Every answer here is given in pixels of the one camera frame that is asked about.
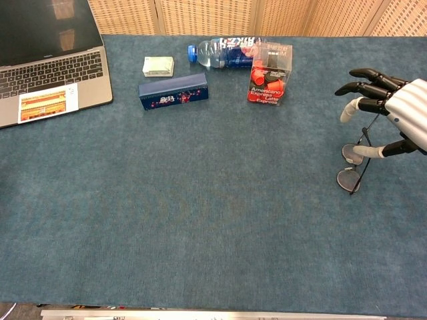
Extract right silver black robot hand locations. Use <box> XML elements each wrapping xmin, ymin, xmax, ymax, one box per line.
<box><xmin>334</xmin><ymin>68</ymin><xmax>427</xmax><ymax>160</ymax></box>

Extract postcard with red palace picture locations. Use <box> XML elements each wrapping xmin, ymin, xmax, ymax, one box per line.
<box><xmin>17</xmin><ymin>82</ymin><xmax>80</xmax><ymax>125</ymax></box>

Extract small pale green box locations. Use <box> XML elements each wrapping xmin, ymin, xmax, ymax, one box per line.
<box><xmin>142</xmin><ymin>55</ymin><xmax>175</xmax><ymax>78</ymax></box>

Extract woven rattan folding screen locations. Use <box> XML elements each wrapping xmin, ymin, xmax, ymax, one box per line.
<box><xmin>87</xmin><ymin>0</ymin><xmax>427</xmax><ymax>37</ymax></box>

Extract thin wire-frame eyeglasses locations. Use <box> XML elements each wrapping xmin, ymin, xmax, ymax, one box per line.
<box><xmin>336</xmin><ymin>115</ymin><xmax>381</xmax><ymax>196</ymax></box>

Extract clear bottle with blue label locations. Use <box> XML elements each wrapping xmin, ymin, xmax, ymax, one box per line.
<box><xmin>187</xmin><ymin>35</ymin><xmax>268</xmax><ymax>70</ymax></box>

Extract grey open laptop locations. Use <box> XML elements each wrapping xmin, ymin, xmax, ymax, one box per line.
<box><xmin>0</xmin><ymin>0</ymin><xmax>114</xmax><ymax>129</ymax></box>

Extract clear box of coffee capsules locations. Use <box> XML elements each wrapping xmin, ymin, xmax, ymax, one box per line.
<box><xmin>246</xmin><ymin>41</ymin><xmax>294</xmax><ymax>107</ymax></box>

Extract long dark blue box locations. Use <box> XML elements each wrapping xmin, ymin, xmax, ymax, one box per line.
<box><xmin>138</xmin><ymin>73</ymin><xmax>209</xmax><ymax>111</ymax></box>

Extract aluminium profile rail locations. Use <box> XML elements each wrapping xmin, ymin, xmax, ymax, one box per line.
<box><xmin>40</xmin><ymin>308</ymin><xmax>388</xmax><ymax>320</ymax></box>

